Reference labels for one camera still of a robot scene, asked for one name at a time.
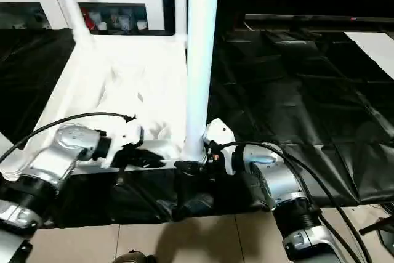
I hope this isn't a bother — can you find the black plastic mat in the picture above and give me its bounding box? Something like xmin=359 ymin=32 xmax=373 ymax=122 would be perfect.
xmin=0 ymin=26 xmax=394 ymax=227

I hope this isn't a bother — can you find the black robot left foot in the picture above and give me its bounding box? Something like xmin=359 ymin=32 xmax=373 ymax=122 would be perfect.
xmin=115 ymin=251 xmax=156 ymax=263

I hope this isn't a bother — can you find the red bottle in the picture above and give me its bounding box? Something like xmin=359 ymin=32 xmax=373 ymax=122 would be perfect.
xmin=85 ymin=12 xmax=97 ymax=32

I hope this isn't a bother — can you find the black round floor base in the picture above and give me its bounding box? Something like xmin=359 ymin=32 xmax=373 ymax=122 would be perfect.
xmin=379 ymin=226 xmax=394 ymax=257

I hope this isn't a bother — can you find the white flat sheet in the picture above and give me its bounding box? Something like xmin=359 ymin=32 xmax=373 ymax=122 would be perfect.
xmin=345 ymin=31 xmax=394 ymax=65

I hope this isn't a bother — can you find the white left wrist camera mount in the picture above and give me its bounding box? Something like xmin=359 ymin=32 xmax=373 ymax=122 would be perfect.
xmin=108 ymin=118 xmax=146 ymax=169

